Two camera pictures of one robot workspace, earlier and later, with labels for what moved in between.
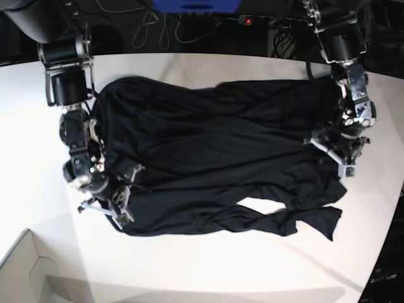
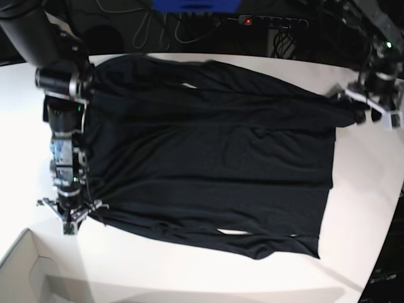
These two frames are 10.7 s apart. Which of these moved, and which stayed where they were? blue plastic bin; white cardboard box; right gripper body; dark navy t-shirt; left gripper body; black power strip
Moved: left gripper body; right gripper body; dark navy t-shirt
Stayed: black power strip; white cardboard box; blue plastic bin
